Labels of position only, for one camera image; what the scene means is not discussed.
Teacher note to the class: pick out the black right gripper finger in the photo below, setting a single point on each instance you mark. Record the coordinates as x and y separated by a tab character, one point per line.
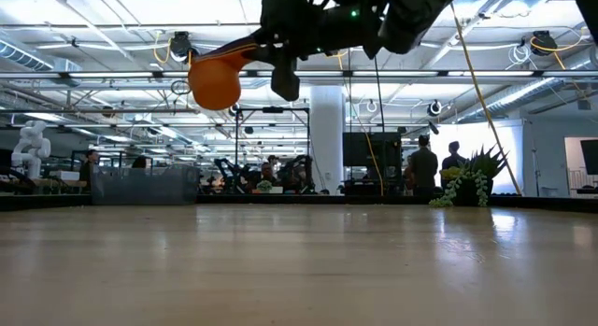
273	56
273	32

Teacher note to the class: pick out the purple measuring cup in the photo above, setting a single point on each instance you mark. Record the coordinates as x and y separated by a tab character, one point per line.
243	41

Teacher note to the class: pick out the orange measuring cup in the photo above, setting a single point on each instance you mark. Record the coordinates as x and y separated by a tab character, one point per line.
215	83

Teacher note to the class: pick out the black lab robot arm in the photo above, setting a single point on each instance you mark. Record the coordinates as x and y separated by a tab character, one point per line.
299	172
229	174

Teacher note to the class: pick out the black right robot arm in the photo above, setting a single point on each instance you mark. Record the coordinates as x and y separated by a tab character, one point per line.
411	18

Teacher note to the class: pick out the grey translucent basket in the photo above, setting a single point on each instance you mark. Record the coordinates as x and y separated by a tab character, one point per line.
145	186

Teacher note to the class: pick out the small black ceiling reel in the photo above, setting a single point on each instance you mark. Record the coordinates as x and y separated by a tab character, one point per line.
234	110
435	108

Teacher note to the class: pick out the white round column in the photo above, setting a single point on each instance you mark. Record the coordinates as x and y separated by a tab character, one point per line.
327	144

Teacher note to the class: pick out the person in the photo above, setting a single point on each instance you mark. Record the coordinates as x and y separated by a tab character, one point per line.
89	169
422	165
267	172
453	155

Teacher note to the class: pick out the small plant in white pot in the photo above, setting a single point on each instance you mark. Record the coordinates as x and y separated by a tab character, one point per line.
264	187

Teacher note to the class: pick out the white projection screen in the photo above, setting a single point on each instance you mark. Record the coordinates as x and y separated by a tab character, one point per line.
490	132

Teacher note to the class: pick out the potted succulent plant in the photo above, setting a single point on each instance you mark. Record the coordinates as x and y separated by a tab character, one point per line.
481	169

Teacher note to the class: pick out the black gantry frame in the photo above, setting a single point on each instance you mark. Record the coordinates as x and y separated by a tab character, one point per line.
273	109

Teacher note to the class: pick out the black aluminium table frame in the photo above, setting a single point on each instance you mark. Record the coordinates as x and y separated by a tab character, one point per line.
46	201

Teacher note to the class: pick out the black wall television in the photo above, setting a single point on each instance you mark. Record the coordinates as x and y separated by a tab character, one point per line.
591	157

